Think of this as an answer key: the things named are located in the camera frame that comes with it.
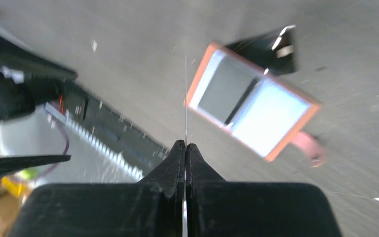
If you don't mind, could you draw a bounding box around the white credit card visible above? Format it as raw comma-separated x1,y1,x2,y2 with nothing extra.
197,57,260,126

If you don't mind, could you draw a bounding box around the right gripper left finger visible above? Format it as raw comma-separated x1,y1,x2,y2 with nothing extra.
9,140,186,237

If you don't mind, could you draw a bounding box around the black credit card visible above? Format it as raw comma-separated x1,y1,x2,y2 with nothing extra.
226,25,299,76
183,55,190,237

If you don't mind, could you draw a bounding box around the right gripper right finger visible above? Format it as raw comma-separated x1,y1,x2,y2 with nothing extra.
185,144,341,237

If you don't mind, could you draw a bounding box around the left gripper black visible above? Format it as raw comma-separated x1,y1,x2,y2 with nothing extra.
0,26,77,178

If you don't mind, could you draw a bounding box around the brown leather card holder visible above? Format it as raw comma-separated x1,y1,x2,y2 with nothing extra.
188,42,325,167

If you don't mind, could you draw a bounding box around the aluminium rail frame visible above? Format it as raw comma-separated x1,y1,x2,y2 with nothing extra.
44,103,144,181

